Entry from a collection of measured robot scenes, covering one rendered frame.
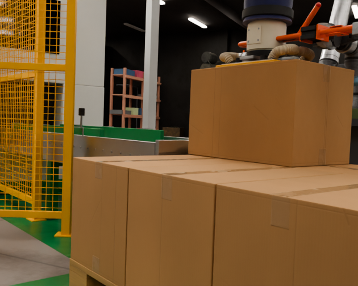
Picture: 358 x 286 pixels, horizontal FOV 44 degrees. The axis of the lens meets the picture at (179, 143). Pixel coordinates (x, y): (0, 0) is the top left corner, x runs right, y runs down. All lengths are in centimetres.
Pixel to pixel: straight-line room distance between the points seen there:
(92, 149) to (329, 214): 185
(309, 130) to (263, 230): 81
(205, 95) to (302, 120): 51
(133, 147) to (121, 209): 78
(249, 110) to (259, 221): 86
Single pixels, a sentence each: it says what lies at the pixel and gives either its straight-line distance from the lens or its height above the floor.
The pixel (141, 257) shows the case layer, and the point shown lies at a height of 27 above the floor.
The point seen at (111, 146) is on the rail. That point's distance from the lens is 239.
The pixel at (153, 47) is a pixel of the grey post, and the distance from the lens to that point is 555.
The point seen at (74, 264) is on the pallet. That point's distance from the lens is 181.
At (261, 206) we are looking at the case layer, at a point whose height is 51.
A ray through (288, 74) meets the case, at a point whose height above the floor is 89.
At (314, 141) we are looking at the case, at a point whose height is 64.
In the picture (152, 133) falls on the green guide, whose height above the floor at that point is 61.
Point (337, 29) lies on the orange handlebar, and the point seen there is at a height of 107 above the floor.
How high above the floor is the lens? 69
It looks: 3 degrees down
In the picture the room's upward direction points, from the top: 2 degrees clockwise
